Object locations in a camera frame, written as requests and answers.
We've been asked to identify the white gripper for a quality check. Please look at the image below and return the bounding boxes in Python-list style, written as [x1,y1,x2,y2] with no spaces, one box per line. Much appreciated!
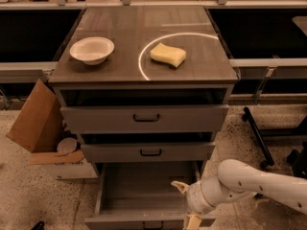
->
[171,181,214,230]

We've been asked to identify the grey bottom drawer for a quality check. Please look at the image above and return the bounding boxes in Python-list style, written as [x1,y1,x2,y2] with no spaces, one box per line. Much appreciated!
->
[83,161,217,230]

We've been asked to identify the grey drawer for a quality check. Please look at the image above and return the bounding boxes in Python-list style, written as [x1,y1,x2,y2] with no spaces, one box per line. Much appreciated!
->
[83,161,217,230]
[60,104,228,134]
[82,142,215,163]

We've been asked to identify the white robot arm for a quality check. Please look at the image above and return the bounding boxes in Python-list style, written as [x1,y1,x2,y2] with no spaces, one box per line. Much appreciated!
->
[171,159,307,230]

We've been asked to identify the grey middle drawer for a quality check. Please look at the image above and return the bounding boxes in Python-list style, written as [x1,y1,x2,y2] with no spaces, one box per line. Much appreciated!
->
[82,142,215,163]

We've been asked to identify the grey top drawer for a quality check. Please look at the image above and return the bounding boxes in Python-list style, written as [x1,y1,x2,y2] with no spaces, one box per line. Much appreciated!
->
[60,104,228,134]

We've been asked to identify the grey drawer cabinet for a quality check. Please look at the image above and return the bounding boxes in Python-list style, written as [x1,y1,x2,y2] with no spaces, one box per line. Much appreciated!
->
[50,6,238,148]

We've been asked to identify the black stand leg with wheels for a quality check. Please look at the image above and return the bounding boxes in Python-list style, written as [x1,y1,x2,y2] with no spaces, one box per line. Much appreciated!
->
[242,107,307,169]

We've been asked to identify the black office chair base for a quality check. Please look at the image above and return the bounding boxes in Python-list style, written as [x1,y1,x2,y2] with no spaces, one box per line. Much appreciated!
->
[287,149,307,178]

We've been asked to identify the small bowl in box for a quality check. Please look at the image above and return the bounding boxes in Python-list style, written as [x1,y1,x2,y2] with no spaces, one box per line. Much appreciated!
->
[57,137,77,153]

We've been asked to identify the black object at floor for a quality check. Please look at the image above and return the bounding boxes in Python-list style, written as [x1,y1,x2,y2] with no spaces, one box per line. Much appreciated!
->
[31,221,45,230]

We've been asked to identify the yellow sponge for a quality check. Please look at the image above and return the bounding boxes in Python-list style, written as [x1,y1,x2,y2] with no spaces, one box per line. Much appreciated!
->
[150,43,186,68]

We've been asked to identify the open cardboard box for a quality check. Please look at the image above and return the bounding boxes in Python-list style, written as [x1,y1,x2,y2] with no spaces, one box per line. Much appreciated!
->
[7,80,97,179]

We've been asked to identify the white bowl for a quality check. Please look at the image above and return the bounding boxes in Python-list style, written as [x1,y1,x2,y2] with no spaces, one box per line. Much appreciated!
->
[69,36,114,65]

